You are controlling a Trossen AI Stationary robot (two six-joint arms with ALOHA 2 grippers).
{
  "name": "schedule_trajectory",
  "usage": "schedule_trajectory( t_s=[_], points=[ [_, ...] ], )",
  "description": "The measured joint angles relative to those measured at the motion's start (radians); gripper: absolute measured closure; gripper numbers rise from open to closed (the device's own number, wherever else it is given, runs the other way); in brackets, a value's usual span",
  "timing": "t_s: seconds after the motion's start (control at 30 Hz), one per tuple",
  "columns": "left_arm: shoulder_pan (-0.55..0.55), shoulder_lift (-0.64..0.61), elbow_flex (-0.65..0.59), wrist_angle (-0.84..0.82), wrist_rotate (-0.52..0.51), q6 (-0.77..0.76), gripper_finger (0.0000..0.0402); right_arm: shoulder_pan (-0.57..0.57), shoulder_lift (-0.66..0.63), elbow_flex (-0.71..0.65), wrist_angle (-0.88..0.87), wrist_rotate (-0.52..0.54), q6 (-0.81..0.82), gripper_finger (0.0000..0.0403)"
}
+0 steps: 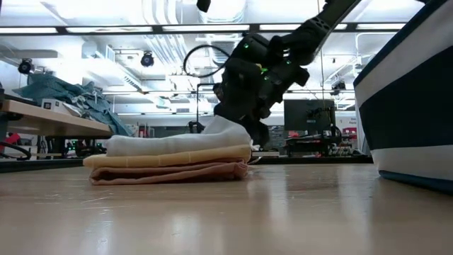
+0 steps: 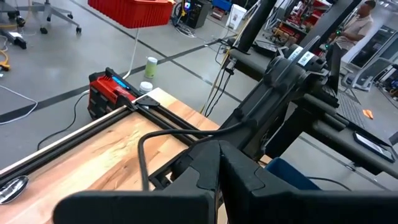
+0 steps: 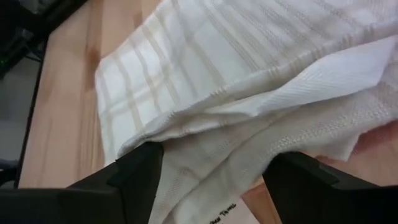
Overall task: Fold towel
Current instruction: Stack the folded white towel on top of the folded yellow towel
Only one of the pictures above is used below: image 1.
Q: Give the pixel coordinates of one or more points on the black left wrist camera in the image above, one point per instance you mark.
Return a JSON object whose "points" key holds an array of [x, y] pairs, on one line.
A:
{"points": [[203, 4]]}

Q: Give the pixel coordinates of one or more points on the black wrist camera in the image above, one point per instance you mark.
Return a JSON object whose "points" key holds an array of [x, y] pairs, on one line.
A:
{"points": [[203, 4], [240, 81]]}

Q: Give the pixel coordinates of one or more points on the yellow checked towel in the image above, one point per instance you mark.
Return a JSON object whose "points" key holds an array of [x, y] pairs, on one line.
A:
{"points": [[159, 158]]}

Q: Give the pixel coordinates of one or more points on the pink towel with white stripes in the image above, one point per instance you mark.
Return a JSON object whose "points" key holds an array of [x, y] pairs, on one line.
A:
{"points": [[159, 175]]}

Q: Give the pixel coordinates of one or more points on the white waffle towel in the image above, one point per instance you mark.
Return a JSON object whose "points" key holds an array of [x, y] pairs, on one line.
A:
{"points": [[177, 141]]}

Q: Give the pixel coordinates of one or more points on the wooden workbench grey frame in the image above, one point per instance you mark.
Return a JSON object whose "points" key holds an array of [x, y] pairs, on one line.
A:
{"points": [[53, 122]]}

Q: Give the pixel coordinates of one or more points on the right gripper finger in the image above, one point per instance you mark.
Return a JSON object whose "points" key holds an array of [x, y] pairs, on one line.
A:
{"points": [[260, 132]]}

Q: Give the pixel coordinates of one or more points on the small white box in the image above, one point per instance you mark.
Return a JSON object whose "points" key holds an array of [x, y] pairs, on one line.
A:
{"points": [[56, 105]]}

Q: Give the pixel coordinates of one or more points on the navy fabric storage bin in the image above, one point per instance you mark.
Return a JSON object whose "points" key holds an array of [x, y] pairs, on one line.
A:
{"points": [[410, 106]]}

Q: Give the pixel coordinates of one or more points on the black metal stand frame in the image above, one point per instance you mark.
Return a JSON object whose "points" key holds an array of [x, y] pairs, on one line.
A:
{"points": [[197, 106]]}

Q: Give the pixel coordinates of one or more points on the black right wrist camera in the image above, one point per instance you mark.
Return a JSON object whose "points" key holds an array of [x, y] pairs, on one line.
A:
{"points": [[240, 81]]}

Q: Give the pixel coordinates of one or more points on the red plastic object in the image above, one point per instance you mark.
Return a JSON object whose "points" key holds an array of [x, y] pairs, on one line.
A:
{"points": [[13, 138]]}

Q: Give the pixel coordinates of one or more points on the black aluminium table frame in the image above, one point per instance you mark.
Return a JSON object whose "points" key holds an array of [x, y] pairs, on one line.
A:
{"points": [[311, 160]]}

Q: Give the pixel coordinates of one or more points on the black computer monitor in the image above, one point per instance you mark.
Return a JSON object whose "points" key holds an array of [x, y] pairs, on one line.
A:
{"points": [[308, 117]]}

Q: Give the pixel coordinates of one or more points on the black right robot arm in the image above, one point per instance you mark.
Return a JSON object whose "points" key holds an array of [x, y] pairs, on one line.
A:
{"points": [[311, 32]]}

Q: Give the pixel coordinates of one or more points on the black ceiling camera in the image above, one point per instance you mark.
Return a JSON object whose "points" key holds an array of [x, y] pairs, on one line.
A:
{"points": [[147, 59], [24, 66]]}

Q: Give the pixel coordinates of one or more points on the teal cloth pile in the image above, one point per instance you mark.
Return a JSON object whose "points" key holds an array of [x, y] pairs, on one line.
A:
{"points": [[60, 88]]}

